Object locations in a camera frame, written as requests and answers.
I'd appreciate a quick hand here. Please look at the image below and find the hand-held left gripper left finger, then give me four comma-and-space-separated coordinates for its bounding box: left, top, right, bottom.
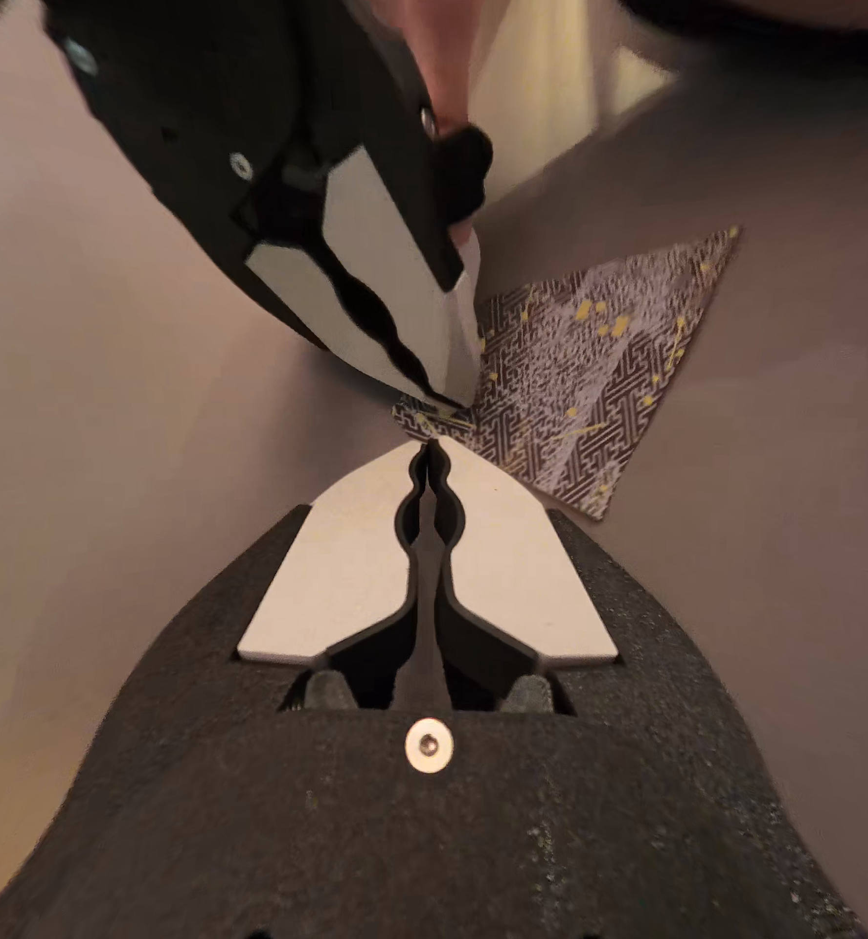
236, 439, 432, 670

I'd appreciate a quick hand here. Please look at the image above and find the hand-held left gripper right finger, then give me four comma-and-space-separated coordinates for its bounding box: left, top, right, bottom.
433, 436, 620, 670

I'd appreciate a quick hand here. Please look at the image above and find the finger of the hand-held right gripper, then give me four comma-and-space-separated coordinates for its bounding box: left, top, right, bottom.
319, 145, 485, 410
245, 241, 450, 403

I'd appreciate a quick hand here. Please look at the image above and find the patterned black origami paper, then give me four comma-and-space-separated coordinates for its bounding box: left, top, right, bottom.
392, 226, 742, 522

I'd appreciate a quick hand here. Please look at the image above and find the person's right hand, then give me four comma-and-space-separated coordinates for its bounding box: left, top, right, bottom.
371, 0, 482, 140

